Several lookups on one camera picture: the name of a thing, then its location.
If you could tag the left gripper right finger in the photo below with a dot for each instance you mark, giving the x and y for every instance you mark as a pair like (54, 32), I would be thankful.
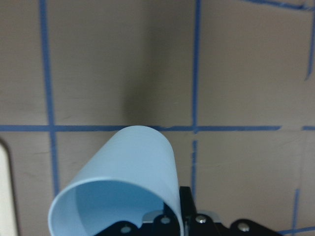
(209, 224)

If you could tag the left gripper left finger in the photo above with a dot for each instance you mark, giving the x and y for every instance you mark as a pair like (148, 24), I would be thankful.
(165, 222)

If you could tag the light blue plastic cup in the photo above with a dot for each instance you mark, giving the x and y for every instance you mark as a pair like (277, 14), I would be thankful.
(132, 174)

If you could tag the beige serving tray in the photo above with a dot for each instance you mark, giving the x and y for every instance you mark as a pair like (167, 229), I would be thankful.
(8, 221)

